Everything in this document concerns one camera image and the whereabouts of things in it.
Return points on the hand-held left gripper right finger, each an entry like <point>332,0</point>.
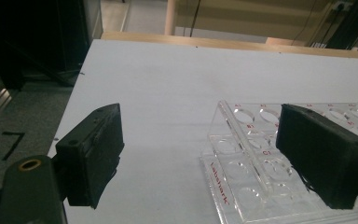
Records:
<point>323,155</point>

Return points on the black cabinet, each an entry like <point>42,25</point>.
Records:
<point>62,31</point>

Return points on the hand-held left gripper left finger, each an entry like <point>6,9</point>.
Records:
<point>87,155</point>

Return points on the beige wooden furniture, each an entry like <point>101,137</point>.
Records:
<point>245,15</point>

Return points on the clear acrylic test tube rack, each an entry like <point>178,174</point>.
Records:
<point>245,174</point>

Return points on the wooden table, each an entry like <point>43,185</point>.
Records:
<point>199,42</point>

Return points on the black metal stand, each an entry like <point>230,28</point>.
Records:
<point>348,28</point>
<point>28,65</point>

